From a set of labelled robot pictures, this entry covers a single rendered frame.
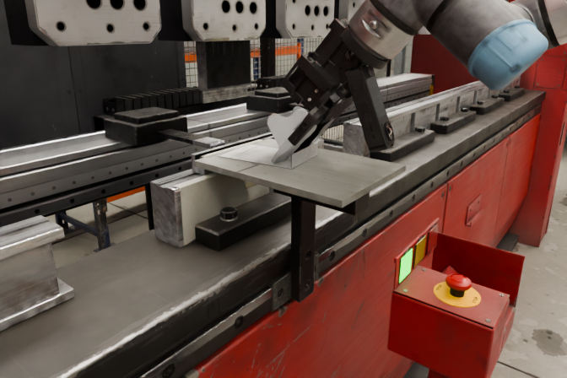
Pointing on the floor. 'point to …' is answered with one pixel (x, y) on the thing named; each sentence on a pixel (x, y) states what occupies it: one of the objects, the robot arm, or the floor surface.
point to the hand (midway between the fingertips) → (291, 155)
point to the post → (267, 57)
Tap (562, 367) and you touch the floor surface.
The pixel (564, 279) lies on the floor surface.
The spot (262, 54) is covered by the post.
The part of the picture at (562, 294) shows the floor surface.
